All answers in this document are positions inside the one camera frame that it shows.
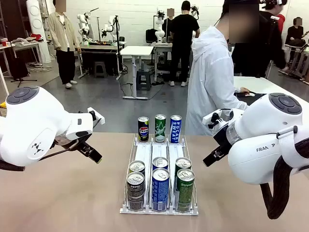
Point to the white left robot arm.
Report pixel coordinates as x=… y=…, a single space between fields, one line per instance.
x=36 y=125

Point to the white computer mouse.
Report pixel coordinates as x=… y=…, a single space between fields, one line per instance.
x=249 y=94

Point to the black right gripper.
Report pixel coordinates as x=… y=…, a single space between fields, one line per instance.
x=222 y=137

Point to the Pepsi logo display can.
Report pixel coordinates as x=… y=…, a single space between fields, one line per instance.
x=143 y=130

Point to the blue beverage can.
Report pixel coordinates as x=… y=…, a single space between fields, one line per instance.
x=160 y=191
x=160 y=163

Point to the white cluttered side table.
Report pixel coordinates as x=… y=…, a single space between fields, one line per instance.
x=24 y=46

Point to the seated person in black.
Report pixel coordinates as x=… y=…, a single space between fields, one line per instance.
x=294 y=32

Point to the white tower air conditioner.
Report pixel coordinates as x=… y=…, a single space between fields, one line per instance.
x=36 y=24

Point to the black desk mat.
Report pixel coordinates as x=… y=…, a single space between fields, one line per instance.
x=258 y=95

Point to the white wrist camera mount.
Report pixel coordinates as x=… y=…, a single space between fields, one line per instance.
x=207 y=118
x=99 y=118

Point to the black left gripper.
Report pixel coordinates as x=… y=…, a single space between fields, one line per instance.
x=72 y=141

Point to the grey plastic stool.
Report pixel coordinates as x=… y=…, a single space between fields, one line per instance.
x=100 y=68

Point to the person in beige shirt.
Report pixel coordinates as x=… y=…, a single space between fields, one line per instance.
x=64 y=36

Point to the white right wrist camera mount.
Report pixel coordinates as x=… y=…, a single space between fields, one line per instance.
x=207 y=118

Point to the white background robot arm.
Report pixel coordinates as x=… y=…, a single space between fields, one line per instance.
x=83 y=26
x=108 y=27
x=194 y=10
x=159 y=29

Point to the dark plastic stool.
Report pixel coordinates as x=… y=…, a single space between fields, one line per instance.
x=143 y=79

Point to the green beverage can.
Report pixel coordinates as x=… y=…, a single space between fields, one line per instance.
x=183 y=163
x=185 y=193

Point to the white can dispenser rack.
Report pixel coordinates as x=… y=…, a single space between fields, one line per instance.
x=142 y=151

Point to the large white table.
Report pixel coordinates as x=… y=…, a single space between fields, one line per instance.
x=277 y=85

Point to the green Chilsung display can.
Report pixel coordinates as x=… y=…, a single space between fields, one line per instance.
x=160 y=129

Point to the dark workbench desk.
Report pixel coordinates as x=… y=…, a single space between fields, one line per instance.
x=101 y=48

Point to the black Pepsi can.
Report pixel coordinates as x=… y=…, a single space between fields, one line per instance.
x=137 y=166
x=135 y=191

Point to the black floor tripod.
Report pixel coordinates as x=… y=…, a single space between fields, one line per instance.
x=20 y=75

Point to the person in white coat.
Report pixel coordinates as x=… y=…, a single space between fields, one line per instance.
x=207 y=84

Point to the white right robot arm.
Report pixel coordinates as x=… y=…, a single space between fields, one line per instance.
x=260 y=135

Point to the white standing desk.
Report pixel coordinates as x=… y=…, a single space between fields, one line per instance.
x=137 y=50

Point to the person in black t-shirt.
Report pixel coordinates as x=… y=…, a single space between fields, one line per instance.
x=184 y=31

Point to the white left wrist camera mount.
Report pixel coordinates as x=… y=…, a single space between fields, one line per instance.
x=99 y=118

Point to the person's right hand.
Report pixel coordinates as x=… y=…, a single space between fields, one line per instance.
x=243 y=90

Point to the person in black jacket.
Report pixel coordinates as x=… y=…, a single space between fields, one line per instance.
x=260 y=53

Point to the blue Pocari Sweat display can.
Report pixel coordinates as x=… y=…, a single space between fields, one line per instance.
x=175 y=129

